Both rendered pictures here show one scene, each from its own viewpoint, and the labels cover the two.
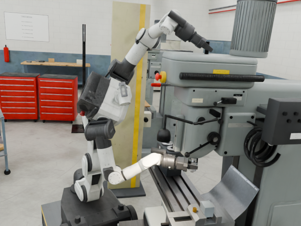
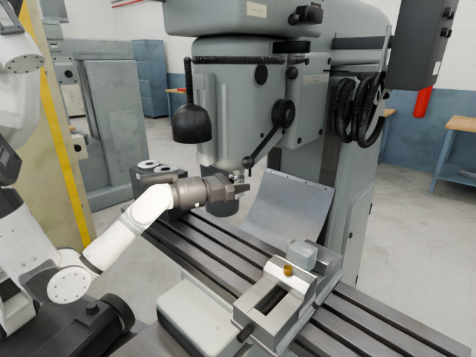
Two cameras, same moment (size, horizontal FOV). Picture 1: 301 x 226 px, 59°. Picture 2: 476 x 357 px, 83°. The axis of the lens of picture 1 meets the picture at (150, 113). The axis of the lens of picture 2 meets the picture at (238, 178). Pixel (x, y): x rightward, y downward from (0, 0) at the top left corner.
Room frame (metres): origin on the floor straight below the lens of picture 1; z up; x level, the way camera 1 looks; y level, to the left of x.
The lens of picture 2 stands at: (0.84, 0.12, 1.58)
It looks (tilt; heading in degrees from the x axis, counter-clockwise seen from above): 24 degrees down; 327
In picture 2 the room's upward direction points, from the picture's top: straight up
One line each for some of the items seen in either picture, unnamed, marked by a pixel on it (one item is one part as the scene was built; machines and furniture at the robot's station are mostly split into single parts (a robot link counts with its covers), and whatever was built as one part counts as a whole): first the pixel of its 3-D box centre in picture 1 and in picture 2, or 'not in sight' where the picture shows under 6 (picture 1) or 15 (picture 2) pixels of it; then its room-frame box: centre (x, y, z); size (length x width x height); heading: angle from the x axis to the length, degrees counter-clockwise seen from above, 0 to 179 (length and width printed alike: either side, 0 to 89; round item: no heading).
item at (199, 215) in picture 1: (196, 214); (289, 275); (1.21, -0.28, 1.08); 0.12 x 0.06 x 0.04; 14
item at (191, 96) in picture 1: (208, 93); (248, 13); (1.46, -0.32, 1.68); 0.34 x 0.24 x 0.10; 105
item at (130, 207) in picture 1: (130, 217); (115, 313); (1.90, 0.11, 0.50); 0.20 x 0.05 x 0.20; 32
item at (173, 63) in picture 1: (207, 69); not in sight; (1.45, -0.29, 1.81); 0.47 x 0.26 x 0.16; 105
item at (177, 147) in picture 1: (178, 133); (205, 121); (1.42, -0.17, 1.45); 0.04 x 0.04 x 0.21; 15
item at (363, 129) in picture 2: (258, 144); (349, 108); (1.33, -0.58, 1.45); 0.18 x 0.16 x 0.21; 105
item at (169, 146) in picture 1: (169, 157); (160, 188); (1.87, -0.16, 1.09); 0.22 x 0.12 x 0.20; 21
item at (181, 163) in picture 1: (177, 162); (207, 190); (1.47, -0.18, 1.24); 0.13 x 0.12 x 0.10; 171
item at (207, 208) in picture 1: (206, 208); (301, 256); (1.23, -0.33, 1.10); 0.06 x 0.05 x 0.06; 14
